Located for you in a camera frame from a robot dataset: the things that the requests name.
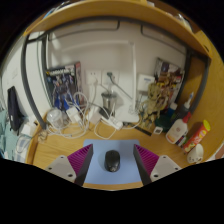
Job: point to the white mug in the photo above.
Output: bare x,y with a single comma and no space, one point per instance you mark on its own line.
195,154

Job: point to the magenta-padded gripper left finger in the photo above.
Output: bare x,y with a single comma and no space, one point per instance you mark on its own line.
78,161

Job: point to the white power strip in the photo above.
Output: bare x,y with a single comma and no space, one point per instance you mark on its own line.
113,122

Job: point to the small white cube clock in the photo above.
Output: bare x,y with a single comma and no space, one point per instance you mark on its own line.
157,130

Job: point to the bed with teal bedding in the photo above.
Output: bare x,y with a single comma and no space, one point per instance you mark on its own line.
10,143

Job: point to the white desk lamp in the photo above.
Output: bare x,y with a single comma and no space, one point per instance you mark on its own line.
128,116

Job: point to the white red-capped lotion bottle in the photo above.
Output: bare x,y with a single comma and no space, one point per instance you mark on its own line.
176,131

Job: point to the black computer mouse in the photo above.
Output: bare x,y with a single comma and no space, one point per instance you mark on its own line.
112,161

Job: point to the steel cup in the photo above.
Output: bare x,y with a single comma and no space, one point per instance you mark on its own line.
109,101

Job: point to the light blue mouse pad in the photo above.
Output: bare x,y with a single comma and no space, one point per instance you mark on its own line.
100,166

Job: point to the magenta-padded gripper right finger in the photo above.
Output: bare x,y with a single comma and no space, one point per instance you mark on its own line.
148,161

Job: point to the wooden robot figurine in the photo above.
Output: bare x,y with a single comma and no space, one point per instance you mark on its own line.
153,103

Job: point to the colourful printed box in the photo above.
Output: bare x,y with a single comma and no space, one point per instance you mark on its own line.
168,71

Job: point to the orange chips can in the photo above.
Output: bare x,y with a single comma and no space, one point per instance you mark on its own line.
196,135

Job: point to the black backpack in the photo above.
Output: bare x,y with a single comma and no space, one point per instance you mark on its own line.
15,108

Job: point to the blue spray bottle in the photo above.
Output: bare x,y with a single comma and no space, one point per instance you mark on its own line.
183,108

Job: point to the blue robot model box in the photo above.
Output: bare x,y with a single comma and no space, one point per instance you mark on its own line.
63,85

